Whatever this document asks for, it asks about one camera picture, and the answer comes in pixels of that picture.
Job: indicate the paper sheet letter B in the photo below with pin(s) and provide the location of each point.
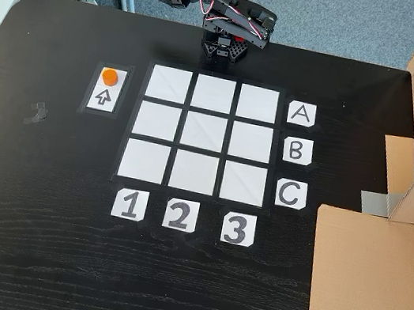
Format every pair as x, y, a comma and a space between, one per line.
296, 151

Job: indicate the paper sheet number 2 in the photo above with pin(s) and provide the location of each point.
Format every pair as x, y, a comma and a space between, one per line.
180, 214

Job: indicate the brown cardboard screen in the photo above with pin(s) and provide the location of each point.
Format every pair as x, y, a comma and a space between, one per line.
367, 291

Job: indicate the white grid sheet black tape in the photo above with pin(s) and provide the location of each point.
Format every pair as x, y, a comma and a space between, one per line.
203, 130

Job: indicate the paper sheet letter A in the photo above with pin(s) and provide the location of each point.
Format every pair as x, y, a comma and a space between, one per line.
301, 114

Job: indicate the round orange token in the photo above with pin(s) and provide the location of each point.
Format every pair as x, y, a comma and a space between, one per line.
109, 76

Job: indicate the tape scraps on table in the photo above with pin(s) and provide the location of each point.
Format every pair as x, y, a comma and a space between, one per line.
37, 115

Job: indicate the red black table clamp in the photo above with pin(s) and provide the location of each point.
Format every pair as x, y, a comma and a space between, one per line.
236, 38

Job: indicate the paper sheet number 3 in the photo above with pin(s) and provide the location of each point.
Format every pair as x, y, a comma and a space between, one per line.
238, 229

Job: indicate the paper sheet letter C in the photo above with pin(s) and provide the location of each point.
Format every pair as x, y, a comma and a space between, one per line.
290, 194

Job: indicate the paper sheet number 1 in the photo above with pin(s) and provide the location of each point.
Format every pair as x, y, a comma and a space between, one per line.
130, 204

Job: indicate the white arrow paper sheet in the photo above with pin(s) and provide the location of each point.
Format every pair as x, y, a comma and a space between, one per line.
102, 98

